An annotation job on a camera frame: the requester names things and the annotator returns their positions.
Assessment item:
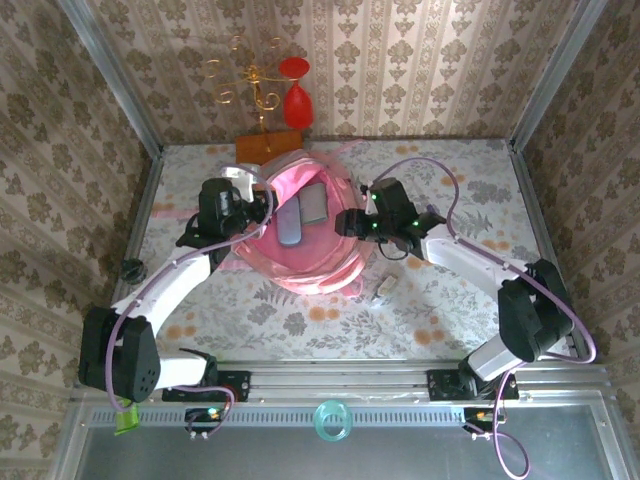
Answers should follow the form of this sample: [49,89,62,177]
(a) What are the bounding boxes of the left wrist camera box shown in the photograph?
[222,167,264,195]

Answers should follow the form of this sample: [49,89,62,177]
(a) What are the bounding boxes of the teal tape ring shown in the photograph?
[313,398,354,442]

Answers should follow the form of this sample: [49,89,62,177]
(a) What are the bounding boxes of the pink school backpack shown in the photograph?
[152,139,376,299]

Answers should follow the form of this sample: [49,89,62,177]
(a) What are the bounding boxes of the aluminium side rail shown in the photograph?
[92,149,164,366]
[509,144,591,364]

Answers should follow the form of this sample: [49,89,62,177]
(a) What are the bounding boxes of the black round cap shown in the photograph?
[122,258,146,285]

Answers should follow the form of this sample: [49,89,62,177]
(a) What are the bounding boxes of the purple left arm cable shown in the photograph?
[107,164,276,441]

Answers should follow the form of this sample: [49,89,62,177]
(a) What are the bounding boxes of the blue-grey pencil case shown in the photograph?
[277,197,305,246]

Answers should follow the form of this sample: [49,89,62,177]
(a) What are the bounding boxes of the aluminium frame post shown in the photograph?
[57,0,164,159]
[509,0,609,151]

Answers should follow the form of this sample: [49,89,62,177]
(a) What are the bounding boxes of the small white eraser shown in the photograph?
[372,272,399,301]

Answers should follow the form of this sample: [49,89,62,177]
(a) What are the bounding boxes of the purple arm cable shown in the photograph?
[372,158,599,479]
[107,164,276,441]

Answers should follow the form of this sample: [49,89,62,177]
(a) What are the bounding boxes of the grey-green pouch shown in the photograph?
[299,183,329,225]

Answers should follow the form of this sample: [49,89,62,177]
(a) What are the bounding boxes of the aluminium front rail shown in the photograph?
[69,363,614,407]

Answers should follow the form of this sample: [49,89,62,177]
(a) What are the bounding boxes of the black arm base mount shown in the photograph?
[427,368,520,401]
[162,369,251,402]

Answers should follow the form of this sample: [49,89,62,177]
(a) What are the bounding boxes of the black electronics board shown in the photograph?
[463,407,506,432]
[184,407,226,435]

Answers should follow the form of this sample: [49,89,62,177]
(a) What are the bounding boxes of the metal tray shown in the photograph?
[47,402,636,480]

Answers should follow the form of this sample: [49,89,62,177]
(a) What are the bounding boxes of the gold wire stand wooden base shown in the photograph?
[206,34,305,166]

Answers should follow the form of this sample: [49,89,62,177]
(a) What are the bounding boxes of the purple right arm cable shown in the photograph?
[372,158,599,479]

